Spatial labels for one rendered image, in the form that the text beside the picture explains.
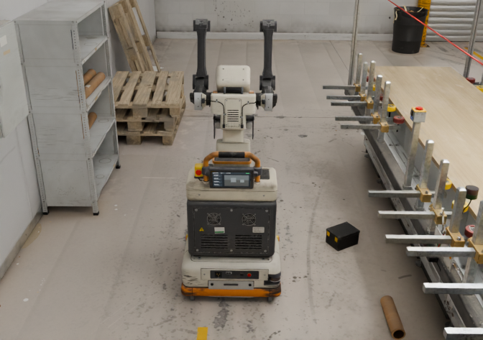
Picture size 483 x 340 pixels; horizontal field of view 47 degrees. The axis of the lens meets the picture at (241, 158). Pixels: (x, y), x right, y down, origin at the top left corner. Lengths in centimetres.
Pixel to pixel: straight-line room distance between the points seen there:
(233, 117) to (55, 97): 147
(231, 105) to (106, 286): 145
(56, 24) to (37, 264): 167
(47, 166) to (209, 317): 183
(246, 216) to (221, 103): 70
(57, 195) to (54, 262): 68
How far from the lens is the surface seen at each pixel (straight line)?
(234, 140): 353
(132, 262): 404
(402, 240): 278
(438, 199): 306
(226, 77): 343
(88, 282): 391
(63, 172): 452
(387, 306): 361
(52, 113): 435
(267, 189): 325
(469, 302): 274
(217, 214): 335
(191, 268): 348
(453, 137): 394
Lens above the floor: 231
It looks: 25 degrees down
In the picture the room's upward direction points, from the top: 1 degrees clockwise
